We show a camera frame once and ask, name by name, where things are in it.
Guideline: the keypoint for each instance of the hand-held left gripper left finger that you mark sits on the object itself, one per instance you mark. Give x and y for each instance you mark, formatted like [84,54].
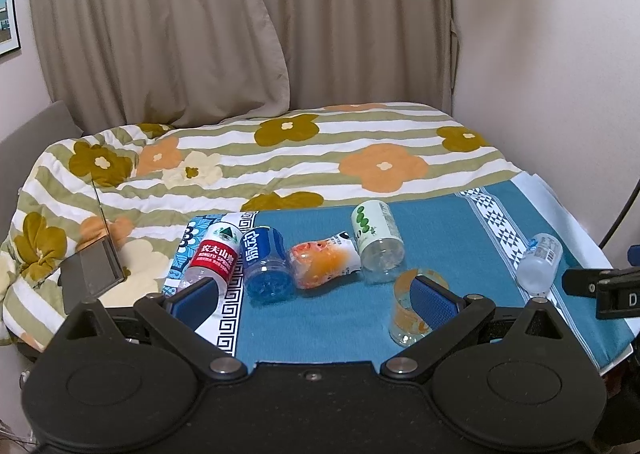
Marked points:
[196,303]

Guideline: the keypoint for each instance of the clear glass cup orange print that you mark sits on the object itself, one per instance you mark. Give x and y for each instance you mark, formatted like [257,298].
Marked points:
[406,316]

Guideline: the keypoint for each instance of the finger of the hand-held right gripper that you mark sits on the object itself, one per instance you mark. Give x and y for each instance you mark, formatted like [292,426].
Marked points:
[580,281]

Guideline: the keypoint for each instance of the red label water bottle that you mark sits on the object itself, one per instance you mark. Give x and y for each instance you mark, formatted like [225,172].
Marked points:
[214,254]

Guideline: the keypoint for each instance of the teal patterned cloth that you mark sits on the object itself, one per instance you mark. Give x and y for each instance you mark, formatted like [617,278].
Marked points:
[450,239]

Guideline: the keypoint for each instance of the small clear water bottle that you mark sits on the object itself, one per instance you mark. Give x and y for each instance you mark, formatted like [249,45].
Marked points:
[540,261]

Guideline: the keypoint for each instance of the beige curtain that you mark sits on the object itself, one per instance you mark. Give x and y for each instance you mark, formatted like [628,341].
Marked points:
[150,24]
[360,19]

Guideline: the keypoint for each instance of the grey sofa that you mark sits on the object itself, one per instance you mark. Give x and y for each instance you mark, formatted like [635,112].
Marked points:
[30,134]

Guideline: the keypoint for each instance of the crumpled orange label bottle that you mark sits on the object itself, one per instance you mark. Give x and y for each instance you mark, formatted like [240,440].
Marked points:
[320,261]

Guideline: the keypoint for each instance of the striped floral blanket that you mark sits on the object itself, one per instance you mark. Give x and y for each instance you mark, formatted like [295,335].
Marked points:
[300,159]

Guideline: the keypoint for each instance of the framed wall picture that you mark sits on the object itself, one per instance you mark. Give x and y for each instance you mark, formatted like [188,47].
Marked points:
[7,14]

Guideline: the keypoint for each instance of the white bottle green print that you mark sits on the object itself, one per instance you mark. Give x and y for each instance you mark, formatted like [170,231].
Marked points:
[376,236]

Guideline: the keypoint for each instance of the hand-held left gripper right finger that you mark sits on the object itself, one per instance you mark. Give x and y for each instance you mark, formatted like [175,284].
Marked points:
[434,305]

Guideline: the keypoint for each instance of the grey laptop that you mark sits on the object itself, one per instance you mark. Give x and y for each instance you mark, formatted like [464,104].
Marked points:
[92,271]

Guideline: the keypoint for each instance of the blue label plastic bottle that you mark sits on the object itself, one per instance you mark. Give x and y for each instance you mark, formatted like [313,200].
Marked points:
[265,266]

